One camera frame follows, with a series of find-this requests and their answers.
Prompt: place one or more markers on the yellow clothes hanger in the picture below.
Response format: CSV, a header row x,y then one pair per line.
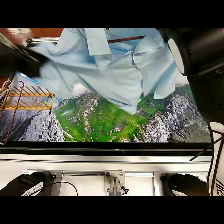
x,y
30,101

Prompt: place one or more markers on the light blue shirt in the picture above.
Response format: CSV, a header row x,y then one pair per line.
x,y
113,73

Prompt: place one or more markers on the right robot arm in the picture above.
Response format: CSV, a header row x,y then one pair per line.
x,y
203,66

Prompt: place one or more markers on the silver frame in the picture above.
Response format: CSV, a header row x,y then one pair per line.
x,y
100,163

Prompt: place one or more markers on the brown clothes hanger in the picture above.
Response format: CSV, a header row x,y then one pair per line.
x,y
128,39

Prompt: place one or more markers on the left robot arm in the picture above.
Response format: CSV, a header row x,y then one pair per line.
x,y
16,60

